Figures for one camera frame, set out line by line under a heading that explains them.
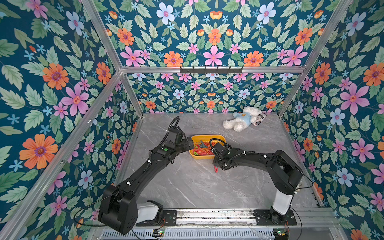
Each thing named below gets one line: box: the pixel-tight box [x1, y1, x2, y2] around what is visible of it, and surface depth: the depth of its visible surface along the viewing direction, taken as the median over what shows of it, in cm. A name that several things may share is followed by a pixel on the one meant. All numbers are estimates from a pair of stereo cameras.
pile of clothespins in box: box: [192, 140, 215, 156], surface depth 100 cm
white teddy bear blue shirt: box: [223, 106, 262, 132], surface depth 108 cm
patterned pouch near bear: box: [252, 113, 267, 126], surface depth 113 cm
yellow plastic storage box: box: [189, 135, 226, 160], surface depth 96 cm
